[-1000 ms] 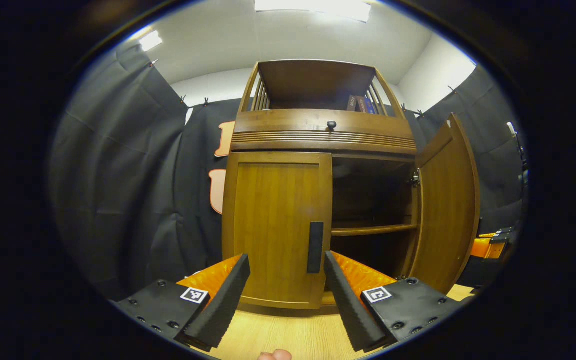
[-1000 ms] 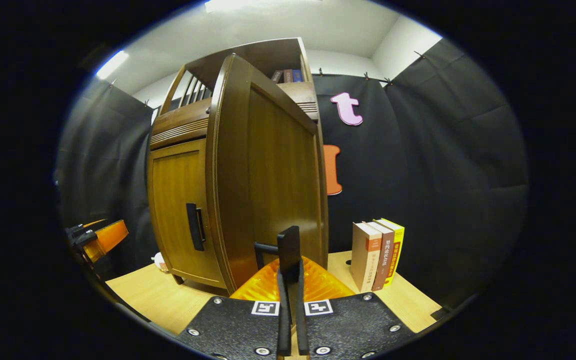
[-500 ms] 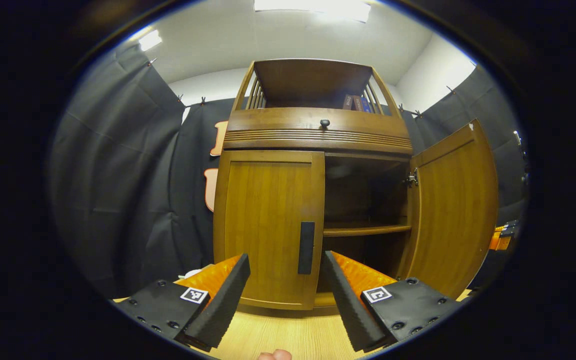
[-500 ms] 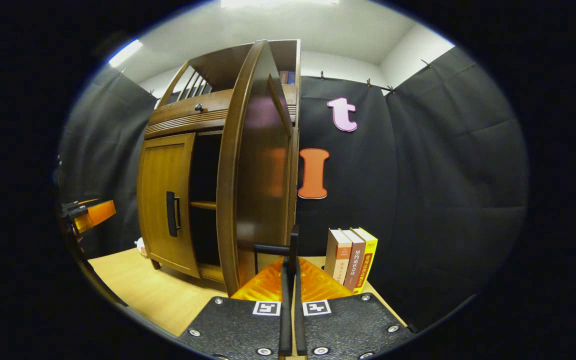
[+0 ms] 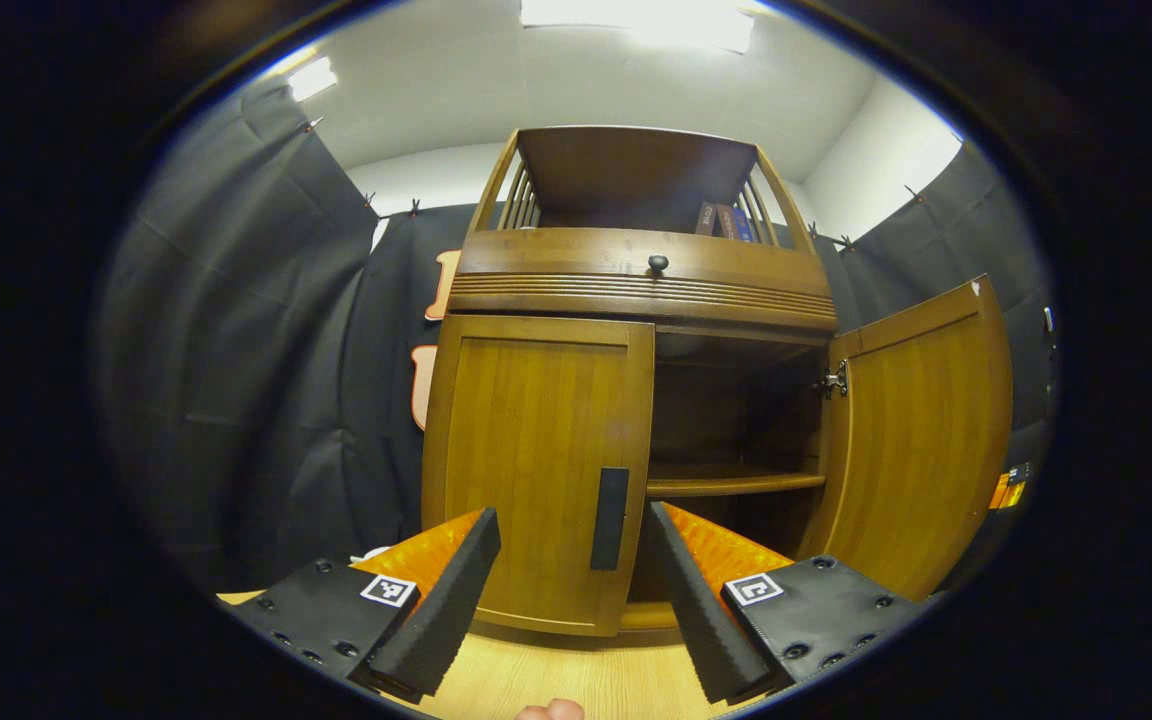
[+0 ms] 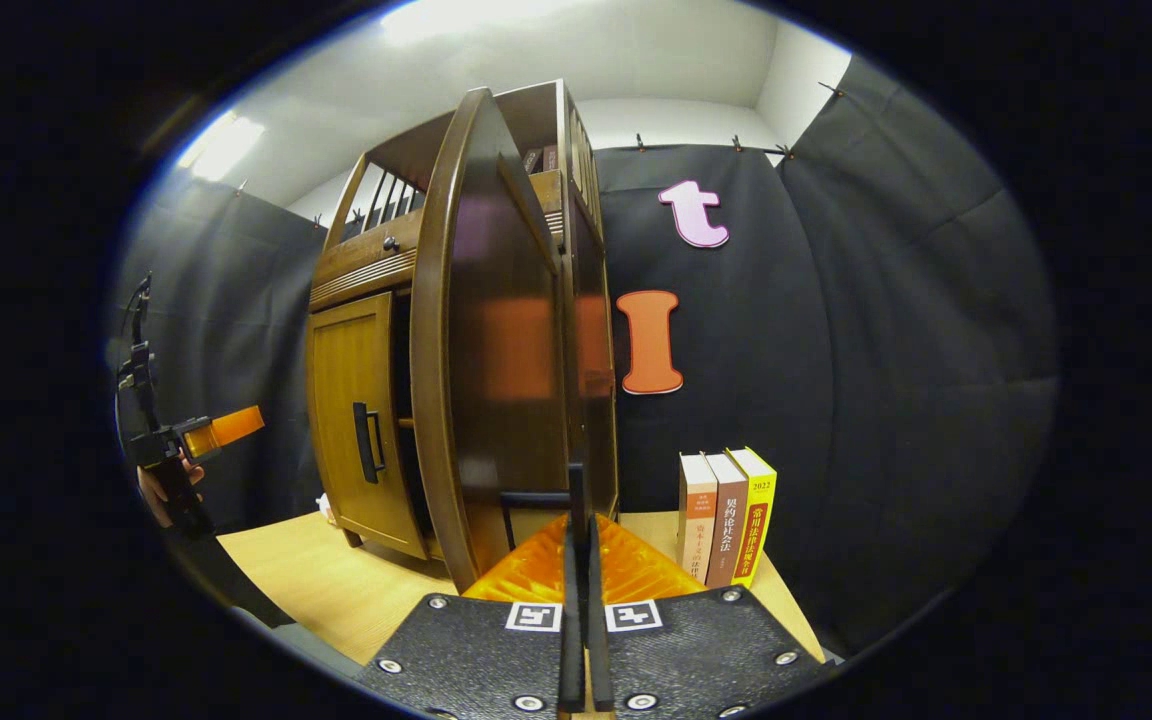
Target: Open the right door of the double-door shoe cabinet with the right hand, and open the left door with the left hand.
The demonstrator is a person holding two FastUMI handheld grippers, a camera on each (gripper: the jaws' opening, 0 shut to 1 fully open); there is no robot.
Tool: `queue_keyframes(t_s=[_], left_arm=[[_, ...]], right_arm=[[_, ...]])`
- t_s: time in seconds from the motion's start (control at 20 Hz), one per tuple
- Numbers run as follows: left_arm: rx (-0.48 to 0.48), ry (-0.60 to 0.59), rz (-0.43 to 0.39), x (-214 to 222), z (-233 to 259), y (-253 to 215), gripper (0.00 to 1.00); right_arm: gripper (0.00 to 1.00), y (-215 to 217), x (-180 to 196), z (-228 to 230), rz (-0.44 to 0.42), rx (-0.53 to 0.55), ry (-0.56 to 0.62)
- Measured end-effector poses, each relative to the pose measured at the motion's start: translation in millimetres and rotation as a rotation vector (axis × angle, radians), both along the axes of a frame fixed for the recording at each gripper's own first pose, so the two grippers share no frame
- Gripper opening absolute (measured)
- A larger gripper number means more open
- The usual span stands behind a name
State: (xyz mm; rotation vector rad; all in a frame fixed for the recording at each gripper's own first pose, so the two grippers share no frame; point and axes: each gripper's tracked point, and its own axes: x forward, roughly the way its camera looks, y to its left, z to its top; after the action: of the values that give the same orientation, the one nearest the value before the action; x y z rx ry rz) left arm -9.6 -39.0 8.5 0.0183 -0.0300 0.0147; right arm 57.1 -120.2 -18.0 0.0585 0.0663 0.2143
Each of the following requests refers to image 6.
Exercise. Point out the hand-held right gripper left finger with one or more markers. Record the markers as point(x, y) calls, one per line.
point(572, 640)

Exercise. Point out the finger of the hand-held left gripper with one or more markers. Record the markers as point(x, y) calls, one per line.
point(231, 425)

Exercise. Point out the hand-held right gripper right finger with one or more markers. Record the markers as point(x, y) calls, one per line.
point(598, 650)

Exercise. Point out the wooden cabinet door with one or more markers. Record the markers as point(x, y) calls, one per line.
point(496, 350)
point(351, 400)

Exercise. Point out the wooden double-door shoe cabinet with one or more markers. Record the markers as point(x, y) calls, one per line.
point(591, 330)

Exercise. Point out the wooden cabinet drawer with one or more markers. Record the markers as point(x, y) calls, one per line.
point(361, 255)

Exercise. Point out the white crumpled paper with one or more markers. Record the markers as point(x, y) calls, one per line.
point(325, 508)

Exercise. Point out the white and orange book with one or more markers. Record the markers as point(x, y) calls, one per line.
point(696, 520)

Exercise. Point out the tan brown book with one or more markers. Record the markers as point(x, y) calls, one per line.
point(726, 520)

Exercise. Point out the yellow book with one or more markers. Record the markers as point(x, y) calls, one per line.
point(756, 520)

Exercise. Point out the small ceiling light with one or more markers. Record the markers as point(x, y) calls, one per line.
point(221, 147)

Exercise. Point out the black backdrop cloth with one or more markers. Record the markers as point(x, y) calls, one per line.
point(886, 350)

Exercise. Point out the reddish brown book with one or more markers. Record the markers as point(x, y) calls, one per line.
point(550, 158)

